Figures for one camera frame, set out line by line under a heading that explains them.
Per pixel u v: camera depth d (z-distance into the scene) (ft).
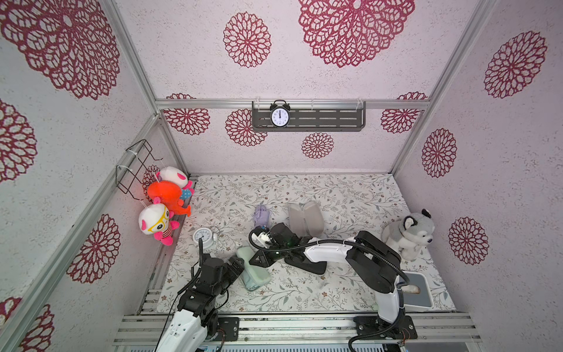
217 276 2.18
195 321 1.78
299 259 2.23
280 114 2.94
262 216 3.26
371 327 2.39
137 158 2.57
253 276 2.63
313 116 3.12
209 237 3.02
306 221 3.34
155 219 2.61
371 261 1.64
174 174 3.10
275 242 2.49
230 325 2.45
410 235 2.61
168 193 2.89
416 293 2.58
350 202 3.59
